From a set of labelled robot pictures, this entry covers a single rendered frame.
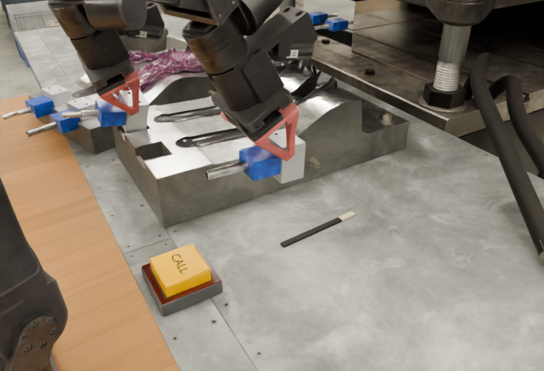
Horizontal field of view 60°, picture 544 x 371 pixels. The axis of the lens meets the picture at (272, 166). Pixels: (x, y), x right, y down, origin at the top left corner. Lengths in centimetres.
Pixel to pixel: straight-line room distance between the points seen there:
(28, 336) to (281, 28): 39
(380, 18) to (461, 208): 88
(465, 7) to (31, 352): 100
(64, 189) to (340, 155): 49
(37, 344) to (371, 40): 132
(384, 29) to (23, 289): 136
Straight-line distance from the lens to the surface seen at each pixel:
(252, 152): 62
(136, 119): 83
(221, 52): 51
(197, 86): 108
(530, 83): 150
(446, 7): 115
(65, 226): 80
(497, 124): 92
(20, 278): 45
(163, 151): 80
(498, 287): 70
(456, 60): 119
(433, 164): 94
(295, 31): 56
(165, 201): 72
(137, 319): 62
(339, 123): 83
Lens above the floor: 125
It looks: 31 degrees down
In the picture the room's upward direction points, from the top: straight up
